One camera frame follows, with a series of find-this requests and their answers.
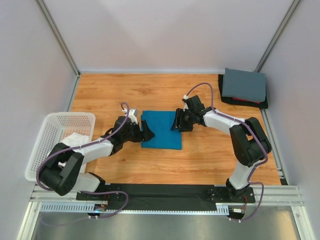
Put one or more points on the folded red t shirt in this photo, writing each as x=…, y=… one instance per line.
x=244, y=100

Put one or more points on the right aluminium corner post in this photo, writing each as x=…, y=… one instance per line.
x=294, y=5

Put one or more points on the left aluminium corner post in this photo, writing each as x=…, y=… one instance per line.
x=57, y=35

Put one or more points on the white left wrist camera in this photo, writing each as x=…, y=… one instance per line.
x=132, y=114

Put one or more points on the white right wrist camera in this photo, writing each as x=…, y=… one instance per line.
x=185, y=98

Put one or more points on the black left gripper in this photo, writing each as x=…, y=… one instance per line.
x=146, y=135

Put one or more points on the white t shirt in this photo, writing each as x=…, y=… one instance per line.
x=75, y=139

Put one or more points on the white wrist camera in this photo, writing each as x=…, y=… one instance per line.
x=132, y=114
x=185, y=98

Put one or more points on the blue t shirt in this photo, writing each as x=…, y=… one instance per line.
x=160, y=123

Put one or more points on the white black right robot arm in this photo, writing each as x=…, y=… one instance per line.
x=251, y=145

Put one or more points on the slotted grey cable duct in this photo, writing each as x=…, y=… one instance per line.
x=68, y=207

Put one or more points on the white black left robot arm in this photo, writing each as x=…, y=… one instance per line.
x=60, y=172

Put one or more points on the white plastic laundry basket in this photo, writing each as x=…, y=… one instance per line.
x=55, y=127

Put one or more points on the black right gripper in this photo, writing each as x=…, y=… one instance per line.
x=178, y=122

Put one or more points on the aluminium corner post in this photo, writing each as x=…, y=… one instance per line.
x=294, y=5
x=57, y=35

